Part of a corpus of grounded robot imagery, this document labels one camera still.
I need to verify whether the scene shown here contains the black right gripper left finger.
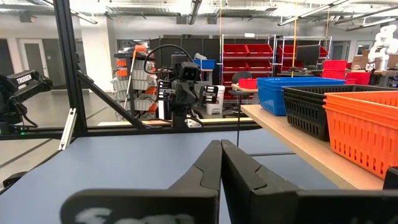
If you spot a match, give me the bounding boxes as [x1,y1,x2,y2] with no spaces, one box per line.
[60,139,223,224]

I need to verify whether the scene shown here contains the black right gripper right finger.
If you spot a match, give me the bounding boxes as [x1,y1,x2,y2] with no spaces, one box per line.
[220,139,398,224]

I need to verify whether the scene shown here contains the red storage bin stack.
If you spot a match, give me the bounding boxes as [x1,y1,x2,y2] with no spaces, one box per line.
[322,59,371,86]

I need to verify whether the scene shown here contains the blue storage bin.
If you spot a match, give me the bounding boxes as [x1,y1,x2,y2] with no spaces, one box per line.
[193,58,216,70]

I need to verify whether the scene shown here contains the white bucket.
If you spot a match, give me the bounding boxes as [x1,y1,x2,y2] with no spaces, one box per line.
[205,84,226,115]

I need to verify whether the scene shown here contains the grey orange parts bin rack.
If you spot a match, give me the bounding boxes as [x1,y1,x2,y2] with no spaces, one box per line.
[110,44,158,121]

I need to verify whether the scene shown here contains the black office chair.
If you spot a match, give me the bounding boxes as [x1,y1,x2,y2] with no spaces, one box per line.
[228,71,254,118]

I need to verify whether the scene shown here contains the small red bin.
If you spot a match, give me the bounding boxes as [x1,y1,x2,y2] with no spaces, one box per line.
[238,77,259,90]

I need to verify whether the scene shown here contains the metal rack red bins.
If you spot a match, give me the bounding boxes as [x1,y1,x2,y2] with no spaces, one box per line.
[275,35,333,78]
[220,33,277,100]

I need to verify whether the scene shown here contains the black desk monitor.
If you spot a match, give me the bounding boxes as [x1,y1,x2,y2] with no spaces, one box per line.
[295,44,321,68]

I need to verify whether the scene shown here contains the grey door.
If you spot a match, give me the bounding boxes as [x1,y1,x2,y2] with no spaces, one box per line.
[17,38,50,91]

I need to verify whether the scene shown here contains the cardboard box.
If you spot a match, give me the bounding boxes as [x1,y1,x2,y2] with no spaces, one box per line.
[353,52,398,70]

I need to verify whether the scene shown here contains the white robot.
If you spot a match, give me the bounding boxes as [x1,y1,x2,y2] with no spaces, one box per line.
[366,24,398,71]

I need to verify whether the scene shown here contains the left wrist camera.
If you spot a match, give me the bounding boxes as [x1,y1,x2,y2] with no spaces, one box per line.
[179,61,201,82]

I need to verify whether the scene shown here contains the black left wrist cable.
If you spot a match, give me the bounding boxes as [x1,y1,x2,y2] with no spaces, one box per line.
[143,43,196,75]

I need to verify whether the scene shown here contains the wooden shelf black frame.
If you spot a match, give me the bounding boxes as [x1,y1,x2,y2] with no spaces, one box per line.
[228,90,398,191]

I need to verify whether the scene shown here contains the yellow cable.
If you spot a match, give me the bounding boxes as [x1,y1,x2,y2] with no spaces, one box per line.
[291,17,299,78]

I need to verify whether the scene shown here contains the silver frame bracket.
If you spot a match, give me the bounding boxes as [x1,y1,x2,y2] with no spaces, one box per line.
[58,108,77,151]

